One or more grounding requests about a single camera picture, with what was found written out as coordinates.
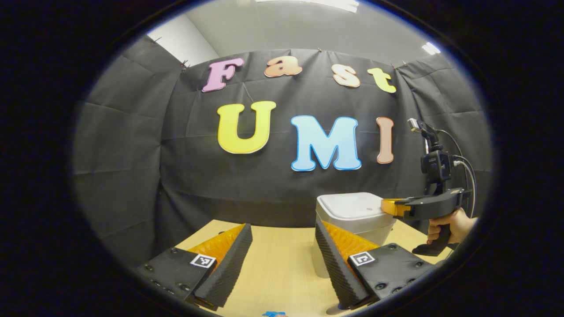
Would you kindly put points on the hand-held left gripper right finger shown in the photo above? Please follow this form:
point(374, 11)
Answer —
point(337, 268)

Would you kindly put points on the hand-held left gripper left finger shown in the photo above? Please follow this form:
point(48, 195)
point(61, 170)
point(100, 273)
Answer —
point(229, 273)

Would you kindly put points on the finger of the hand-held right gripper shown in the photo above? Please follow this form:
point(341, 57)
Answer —
point(390, 207)

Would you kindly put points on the white desktop garbage bin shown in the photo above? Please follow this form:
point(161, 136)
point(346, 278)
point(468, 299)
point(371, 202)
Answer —
point(352, 211)

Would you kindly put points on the blue paper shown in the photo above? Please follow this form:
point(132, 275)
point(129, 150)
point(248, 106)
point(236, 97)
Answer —
point(274, 314)

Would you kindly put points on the light wooden desktop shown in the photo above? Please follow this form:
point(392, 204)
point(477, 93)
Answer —
point(277, 273)

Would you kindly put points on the black backdrop cloth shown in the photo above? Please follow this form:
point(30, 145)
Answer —
point(176, 167)

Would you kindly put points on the small ceiling light panel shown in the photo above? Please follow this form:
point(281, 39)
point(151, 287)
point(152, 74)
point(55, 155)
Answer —
point(431, 48)

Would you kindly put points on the long ceiling light panel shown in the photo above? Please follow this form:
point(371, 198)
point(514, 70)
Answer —
point(317, 4)

